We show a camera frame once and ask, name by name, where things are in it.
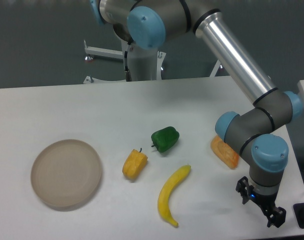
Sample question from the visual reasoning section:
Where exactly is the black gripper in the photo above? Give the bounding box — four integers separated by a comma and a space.
235, 176, 287, 228

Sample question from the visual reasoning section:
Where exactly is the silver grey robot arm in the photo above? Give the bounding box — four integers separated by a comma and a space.
89, 0, 303, 227

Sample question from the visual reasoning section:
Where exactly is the green bell pepper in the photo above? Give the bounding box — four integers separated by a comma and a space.
151, 126, 180, 153

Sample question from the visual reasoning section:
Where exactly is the yellow bell pepper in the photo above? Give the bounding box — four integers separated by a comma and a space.
122, 148, 148, 181

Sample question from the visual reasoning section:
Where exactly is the black device at table edge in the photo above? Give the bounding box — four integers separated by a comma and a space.
293, 203, 304, 229

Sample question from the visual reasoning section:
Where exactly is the yellow banana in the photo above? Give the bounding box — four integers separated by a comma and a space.
157, 165, 191, 228

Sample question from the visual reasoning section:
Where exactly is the beige round plate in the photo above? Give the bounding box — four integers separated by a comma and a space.
30, 139, 103, 211

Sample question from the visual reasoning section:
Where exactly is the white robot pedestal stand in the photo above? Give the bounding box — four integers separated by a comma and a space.
83, 40, 226, 84

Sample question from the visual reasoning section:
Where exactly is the black cable on pedestal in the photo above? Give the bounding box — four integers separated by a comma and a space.
123, 41, 133, 82

